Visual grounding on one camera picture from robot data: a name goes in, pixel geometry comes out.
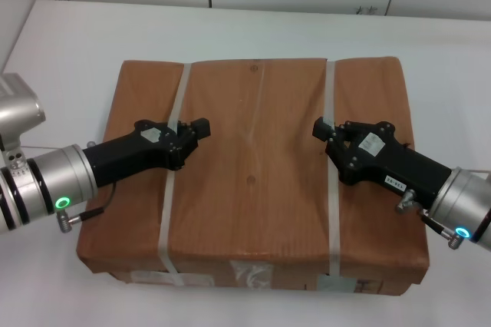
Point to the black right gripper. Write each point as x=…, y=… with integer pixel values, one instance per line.
x=391, y=167

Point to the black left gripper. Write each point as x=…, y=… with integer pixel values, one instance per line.
x=126, y=154

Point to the brown cardboard box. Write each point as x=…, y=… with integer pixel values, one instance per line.
x=253, y=158

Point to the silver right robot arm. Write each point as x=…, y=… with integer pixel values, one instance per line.
x=466, y=200

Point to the clear tape on box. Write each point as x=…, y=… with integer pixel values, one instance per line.
x=251, y=274

